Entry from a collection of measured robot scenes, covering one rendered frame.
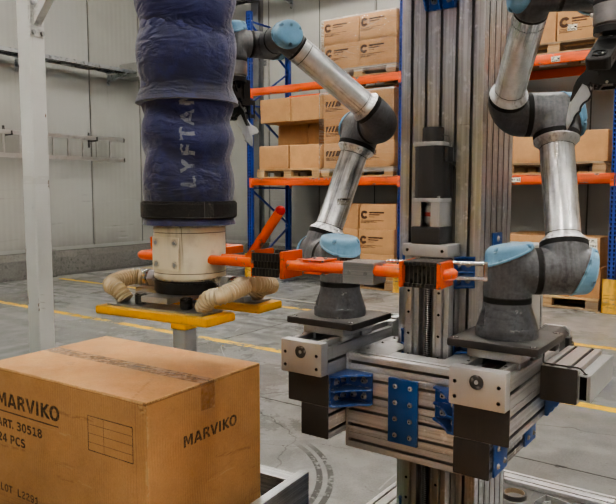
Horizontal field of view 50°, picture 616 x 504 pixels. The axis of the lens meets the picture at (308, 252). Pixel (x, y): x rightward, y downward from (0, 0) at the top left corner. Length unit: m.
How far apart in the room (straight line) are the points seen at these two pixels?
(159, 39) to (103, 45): 11.17
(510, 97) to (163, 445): 1.17
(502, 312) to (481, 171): 0.42
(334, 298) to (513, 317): 0.51
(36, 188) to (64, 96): 7.47
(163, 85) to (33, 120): 3.20
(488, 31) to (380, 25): 7.71
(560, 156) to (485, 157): 0.21
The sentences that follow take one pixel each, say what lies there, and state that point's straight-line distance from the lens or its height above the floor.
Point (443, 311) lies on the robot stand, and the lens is 1.86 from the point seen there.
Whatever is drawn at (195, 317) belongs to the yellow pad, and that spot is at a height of 1.13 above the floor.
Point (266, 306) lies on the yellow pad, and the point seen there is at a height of 1.12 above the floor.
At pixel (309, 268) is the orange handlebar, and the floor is 1.24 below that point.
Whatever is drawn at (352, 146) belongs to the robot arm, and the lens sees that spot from 2.06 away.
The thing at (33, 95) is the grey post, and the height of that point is 2.01.
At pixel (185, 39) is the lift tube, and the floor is 1.72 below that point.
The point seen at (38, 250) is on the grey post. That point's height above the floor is 1.01.
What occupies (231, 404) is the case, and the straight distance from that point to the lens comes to 1.70.
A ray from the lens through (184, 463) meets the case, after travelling 1.62.
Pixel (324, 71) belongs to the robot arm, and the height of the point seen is 1.73.
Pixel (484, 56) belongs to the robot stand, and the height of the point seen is 1.76.
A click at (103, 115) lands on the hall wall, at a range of 12.51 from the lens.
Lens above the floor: 1.40
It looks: 5 degrees down
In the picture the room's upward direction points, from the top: straight up
